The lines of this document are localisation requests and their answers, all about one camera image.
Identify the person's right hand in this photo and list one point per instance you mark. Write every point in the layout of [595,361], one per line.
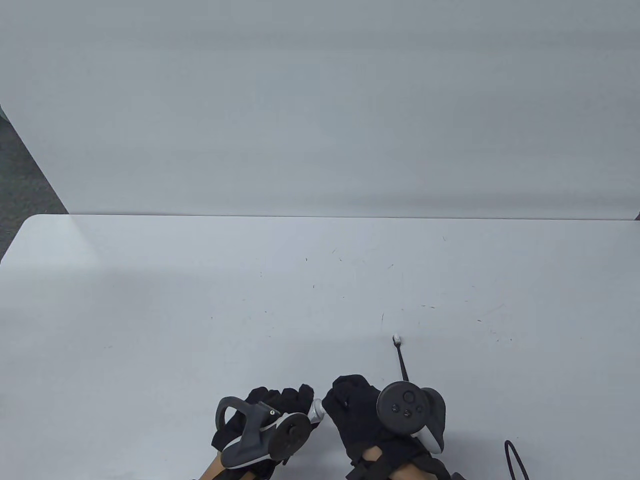
[355,405]

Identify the black toothbrush white bristles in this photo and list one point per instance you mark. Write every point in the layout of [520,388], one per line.
[401,360]

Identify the grey hand controller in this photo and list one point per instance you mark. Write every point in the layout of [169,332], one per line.
[260,440]
[407,407]

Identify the silver toothpaste tube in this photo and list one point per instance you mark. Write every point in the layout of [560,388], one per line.
[313,417]

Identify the white backdrop board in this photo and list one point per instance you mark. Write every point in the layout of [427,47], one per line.
[320,100]

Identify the person's left forearm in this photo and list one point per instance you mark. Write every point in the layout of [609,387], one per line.
[212,471]

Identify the grey right hand controller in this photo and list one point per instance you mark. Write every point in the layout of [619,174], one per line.
[407,407]

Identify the person's left hand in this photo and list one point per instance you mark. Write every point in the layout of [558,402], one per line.
[290,397]

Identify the grey left hand controller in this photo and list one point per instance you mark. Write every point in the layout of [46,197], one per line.
[260,440]

